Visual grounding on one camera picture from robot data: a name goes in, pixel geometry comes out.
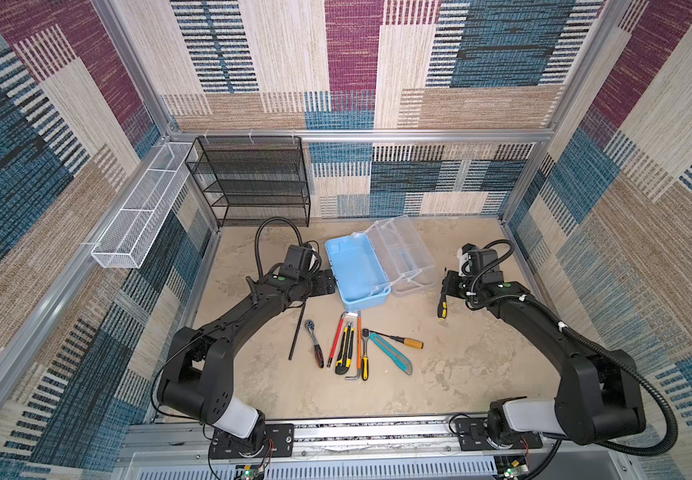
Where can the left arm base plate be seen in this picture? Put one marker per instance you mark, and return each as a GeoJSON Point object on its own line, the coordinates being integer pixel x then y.
{"type": "Point", "coordinates": [276, 438]}

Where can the orange handled tool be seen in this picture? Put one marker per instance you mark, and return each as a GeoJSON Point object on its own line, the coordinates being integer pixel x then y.
{"type": "Point", "coordinates": [358, 334]}

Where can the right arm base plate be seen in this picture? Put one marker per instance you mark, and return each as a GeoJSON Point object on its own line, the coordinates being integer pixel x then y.
{"type": "Point", "coordinates": [472, 435]}

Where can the ratchet wrench dark handle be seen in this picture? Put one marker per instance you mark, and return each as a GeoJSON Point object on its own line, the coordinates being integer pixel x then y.
{"type": "Point", "coordinates": [318, 353]}

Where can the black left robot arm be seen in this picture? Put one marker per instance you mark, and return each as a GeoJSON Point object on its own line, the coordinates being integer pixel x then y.
{"type": "Point", "coordinates": [197, 380]}

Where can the black handled screwdriver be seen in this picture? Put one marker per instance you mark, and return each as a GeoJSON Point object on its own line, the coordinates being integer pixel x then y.
{"type": "Point", "coordinates": [442, 308]}

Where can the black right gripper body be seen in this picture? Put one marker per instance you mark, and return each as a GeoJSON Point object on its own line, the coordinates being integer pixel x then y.
{"type": "Point", "coordinates": [455, 285]}

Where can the black metal rod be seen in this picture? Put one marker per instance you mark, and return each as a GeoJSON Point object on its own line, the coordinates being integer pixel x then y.
{"type": "Point", "coordinates": [297, 330]}

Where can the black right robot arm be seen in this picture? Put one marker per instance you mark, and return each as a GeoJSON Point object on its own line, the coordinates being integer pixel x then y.
{"type": "Point", "coordinates": [597, 400]}

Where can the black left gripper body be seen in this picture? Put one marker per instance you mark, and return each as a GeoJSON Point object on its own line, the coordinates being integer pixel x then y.
{"type": "Point", "coordinates": [319, 284]}

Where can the yellow handled wrench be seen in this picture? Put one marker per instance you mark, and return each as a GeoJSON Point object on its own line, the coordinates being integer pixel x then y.
{"type": "Point", "coordinates": [364, 356]}

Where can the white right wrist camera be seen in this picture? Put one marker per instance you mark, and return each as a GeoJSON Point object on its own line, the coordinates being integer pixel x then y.
{"type": "Point", "coordinates": [463, 255]}

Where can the yellow black utility knife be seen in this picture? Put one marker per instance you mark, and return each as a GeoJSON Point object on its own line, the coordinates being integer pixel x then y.
{"type": "Point", "coordinates": [344, 360]}

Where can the white wire mesh basket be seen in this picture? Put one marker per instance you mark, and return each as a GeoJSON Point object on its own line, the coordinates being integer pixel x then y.
{"type": "Point", "coordinates": [133, 230]}

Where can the orange handled screwdriver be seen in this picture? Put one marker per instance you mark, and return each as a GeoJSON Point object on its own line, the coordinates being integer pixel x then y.
{"type": "Point", "coordinates": [410, 342]}

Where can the teal utility knife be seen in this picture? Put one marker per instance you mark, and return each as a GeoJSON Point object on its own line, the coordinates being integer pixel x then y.
{"type": "Point", "coordinates": [399, 359]}

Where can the light blue plastic tool box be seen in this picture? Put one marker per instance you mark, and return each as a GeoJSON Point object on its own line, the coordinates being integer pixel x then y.
{"type": "Point", "coordinates": [388, 258]}

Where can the black mesh shelf rack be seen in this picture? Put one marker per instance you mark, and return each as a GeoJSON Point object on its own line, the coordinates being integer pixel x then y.
{"type": "Point", "coordinates": [246, 180]}

